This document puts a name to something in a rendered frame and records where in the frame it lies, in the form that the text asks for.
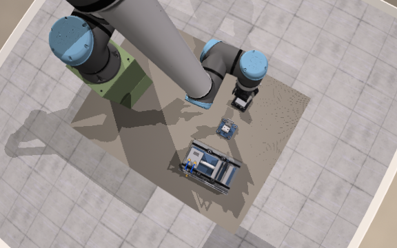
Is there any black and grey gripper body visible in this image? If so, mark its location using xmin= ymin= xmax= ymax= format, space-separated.
xmin=232 ymin=84 xmax=253 ymax=102

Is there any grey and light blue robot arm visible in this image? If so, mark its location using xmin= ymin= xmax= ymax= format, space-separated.
xmin=49 ymin=0 xmax=268 ymax=110

